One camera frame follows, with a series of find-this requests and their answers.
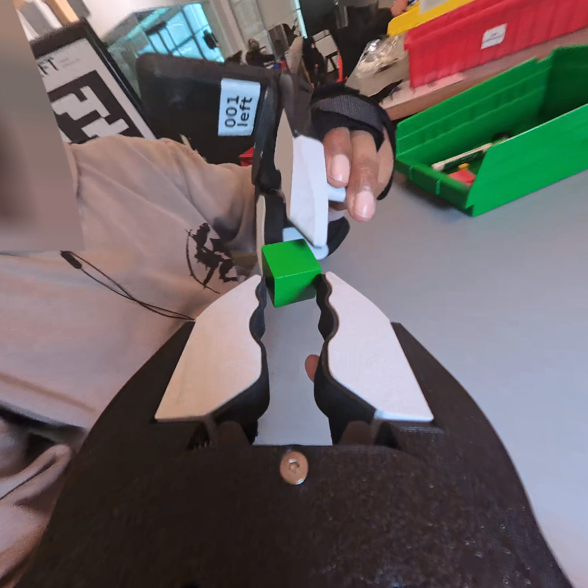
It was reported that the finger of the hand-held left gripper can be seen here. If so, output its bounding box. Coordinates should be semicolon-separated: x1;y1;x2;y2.
275;111;330;259
255;192;300;247

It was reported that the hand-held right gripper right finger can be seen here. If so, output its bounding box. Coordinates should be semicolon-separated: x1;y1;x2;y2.
314;272;435;443

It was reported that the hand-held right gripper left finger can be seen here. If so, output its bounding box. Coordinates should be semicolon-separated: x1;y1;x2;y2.
154;275;271;443

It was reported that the green block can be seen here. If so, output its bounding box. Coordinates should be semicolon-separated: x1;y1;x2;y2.
261;239;322;308

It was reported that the green plastic bin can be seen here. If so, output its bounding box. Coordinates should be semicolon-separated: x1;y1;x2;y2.
394;45;588;217

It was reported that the person's left hand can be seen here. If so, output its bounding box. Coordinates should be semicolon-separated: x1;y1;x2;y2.
322;125;396;223

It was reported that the person's beige hoodie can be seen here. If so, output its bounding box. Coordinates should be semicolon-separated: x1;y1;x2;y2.
0;216;262;588

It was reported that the wooden table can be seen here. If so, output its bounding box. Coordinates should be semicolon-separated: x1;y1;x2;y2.
380;28;588;121

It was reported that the clear plastic bag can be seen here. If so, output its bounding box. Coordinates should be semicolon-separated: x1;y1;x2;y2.
356;36;410;84

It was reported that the yellow plastic bin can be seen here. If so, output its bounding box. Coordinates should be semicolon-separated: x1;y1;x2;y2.
387;0;476;37

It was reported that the red bin with white label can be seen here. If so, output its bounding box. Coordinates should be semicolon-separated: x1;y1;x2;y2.
404;0;588;89

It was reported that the thin black cord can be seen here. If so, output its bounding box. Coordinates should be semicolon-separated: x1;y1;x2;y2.
61;250;194;321

